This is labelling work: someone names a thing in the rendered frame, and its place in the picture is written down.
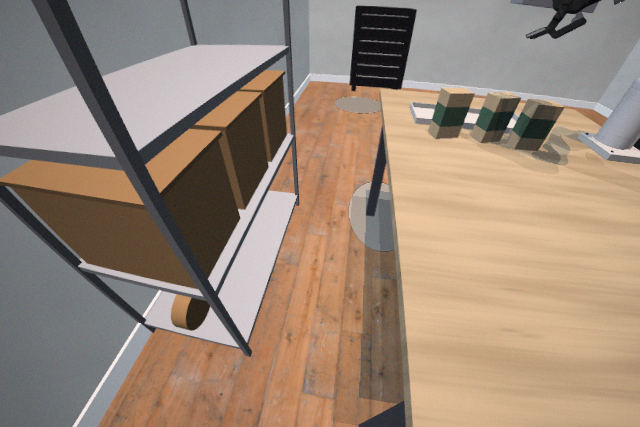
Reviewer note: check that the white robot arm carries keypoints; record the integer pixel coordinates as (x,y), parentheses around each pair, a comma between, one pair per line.
(622,128)

